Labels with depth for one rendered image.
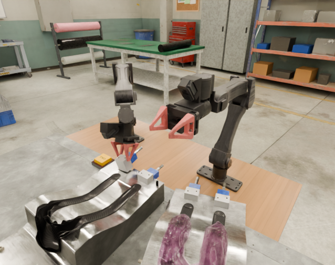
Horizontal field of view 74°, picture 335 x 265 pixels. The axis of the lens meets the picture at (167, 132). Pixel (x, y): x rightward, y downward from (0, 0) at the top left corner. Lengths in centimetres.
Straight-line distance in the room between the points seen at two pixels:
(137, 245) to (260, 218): 44
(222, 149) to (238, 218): 27
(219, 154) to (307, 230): 134
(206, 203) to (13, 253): 60
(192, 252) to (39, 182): 74
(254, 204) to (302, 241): 110
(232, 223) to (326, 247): 134
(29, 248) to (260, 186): 86
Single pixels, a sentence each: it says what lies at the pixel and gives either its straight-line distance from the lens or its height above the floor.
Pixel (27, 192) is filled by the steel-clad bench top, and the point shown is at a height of 80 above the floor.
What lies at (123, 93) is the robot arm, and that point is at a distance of 87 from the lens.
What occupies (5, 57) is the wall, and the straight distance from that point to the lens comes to 723.
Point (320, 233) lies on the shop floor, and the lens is 216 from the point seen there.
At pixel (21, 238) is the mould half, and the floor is 86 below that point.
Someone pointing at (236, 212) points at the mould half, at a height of 86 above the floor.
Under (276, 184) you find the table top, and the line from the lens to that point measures 110.
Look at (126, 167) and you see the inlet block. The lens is 90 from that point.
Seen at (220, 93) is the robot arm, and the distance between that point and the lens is 72.
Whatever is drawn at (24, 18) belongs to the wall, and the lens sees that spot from 731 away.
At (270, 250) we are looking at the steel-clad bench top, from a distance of 85.
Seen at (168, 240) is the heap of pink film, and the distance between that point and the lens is 67.
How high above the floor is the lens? 145
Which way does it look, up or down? 28 degrees down
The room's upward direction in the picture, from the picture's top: straight up
